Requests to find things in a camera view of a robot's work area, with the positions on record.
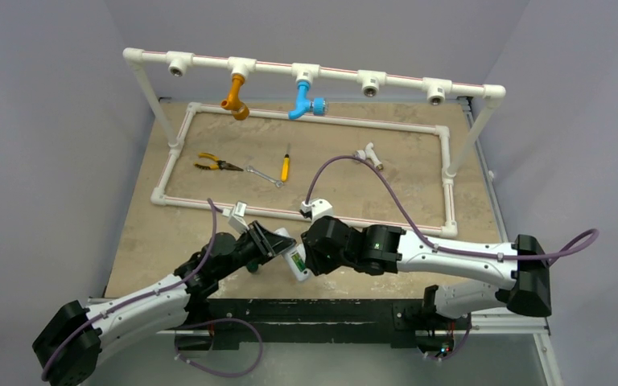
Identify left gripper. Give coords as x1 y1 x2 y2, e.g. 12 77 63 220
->
215 220 295 281

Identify white remote control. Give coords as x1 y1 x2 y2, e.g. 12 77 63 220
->
282 240 311 282

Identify green AA battery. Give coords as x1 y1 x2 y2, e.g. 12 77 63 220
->
290 253 306 270

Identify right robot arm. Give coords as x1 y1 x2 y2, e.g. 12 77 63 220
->
301 216 552 327

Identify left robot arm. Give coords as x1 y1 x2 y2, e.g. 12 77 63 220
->
32 221 306 385

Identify green stubby screwdriver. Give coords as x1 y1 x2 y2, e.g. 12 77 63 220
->
246 262 259 273

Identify silver wrench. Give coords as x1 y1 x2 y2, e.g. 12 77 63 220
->
245 166 284 188

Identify yellow screwdriver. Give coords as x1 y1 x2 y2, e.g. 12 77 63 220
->
280 144 291 183

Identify white plastic faucet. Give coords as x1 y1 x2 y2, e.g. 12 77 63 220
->
353 142 384 171

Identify orange plastic faucet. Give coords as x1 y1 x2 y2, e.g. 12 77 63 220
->
220 74 249 121

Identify blue plastic faucet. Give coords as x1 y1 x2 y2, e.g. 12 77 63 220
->
287 80 328 120

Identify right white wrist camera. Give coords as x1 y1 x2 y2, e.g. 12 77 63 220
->
299 199 335 224

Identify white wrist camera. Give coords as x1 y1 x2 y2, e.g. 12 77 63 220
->
299 199 335 224
221 201 249 234

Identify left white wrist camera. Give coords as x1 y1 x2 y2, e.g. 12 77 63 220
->
221 201 249 234

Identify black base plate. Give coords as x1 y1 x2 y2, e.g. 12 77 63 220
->
166 298 471 352

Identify yellow handled pliers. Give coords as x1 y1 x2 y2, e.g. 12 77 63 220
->
193 152 244 172

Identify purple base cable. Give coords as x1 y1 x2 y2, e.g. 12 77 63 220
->
173 316 265 378

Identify white PVC pipe frame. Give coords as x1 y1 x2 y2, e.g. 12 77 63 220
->
122 47 506 238

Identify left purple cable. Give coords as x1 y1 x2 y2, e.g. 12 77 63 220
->
39 198 225 384

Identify aluminium rail frame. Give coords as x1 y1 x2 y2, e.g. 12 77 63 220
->
66 96 563 386

